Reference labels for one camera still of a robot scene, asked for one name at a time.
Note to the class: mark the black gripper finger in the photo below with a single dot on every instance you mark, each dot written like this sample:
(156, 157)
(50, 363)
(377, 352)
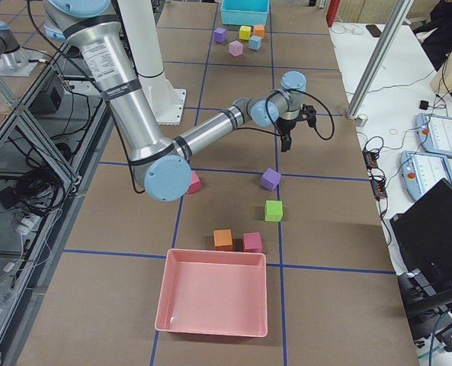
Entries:
(285, 143)

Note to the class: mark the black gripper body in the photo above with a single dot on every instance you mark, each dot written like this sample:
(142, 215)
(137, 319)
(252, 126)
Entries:
(286, 126)

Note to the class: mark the light blue block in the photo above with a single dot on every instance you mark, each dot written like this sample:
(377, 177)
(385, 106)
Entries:
(254, 42)

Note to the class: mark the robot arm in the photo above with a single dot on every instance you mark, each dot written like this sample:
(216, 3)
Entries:
(159, 164)
(14, 60)

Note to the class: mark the purple block right side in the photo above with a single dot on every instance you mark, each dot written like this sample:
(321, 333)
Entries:
(270, 179)

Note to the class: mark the purple block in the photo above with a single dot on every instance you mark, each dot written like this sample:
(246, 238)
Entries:
(270, 179)
(219, 35)

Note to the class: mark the green block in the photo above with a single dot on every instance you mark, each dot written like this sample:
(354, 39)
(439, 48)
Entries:
(273, 211)

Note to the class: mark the light pink block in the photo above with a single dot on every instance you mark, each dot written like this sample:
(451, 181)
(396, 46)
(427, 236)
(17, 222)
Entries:
(235, 48)

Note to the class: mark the orange block left side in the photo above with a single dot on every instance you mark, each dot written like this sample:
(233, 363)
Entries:
(258, 30)

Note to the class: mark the orange block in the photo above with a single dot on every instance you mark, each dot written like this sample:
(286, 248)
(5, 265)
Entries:
(222, 240)
(258, 30)

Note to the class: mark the magenta block lone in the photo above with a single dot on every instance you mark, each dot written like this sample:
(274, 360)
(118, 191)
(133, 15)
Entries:
(195, 184)

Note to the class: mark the yellow block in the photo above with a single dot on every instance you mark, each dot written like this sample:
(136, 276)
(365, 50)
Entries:
(245, 32)

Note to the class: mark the magenta block near tray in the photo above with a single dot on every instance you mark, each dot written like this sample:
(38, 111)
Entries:
(252, 242)

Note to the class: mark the purple block left side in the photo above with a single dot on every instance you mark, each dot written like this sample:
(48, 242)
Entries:
(219, 35)

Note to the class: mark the orange block right side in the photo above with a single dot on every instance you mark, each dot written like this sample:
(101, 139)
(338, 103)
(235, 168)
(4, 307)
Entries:
(222, 240)

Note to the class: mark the blue tray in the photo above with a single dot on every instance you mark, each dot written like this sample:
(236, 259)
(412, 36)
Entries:
(244, 12)

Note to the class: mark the teach pendant near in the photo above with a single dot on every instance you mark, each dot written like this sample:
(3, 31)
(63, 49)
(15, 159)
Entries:
(420, 171)

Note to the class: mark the teach pendant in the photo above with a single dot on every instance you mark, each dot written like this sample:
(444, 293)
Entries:
(420, 171)
(435, 133)

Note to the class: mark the teach pendant far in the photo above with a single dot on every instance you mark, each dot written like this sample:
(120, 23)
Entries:
(435, 133)

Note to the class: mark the pink tray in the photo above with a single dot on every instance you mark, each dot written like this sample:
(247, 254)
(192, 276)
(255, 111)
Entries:
(214, 293)

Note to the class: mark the black monitor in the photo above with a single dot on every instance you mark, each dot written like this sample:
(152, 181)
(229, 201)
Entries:
(424, 233)

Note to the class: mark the aluminium frame post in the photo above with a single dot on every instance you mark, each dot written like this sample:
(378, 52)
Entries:
(375, 61)

